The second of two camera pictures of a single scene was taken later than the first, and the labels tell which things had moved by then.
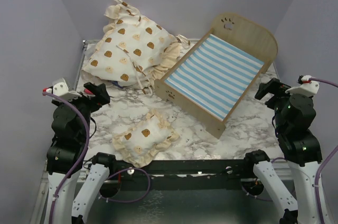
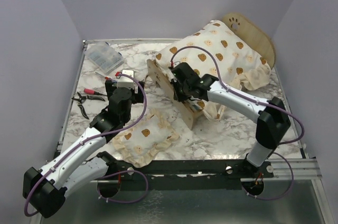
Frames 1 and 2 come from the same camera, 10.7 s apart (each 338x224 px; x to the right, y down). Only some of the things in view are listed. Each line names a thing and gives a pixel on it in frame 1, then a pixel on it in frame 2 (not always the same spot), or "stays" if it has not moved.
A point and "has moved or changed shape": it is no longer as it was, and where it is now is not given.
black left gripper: x=101 y=96 → x=137 y=97
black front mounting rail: x=179 y=175 stays
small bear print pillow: x=140 y=143 stays
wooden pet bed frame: x=245 y=34 has moved or changed shape
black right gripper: x=274 y=85 → x=179 y=96
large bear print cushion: x=131 y=50 → x=221 y=51
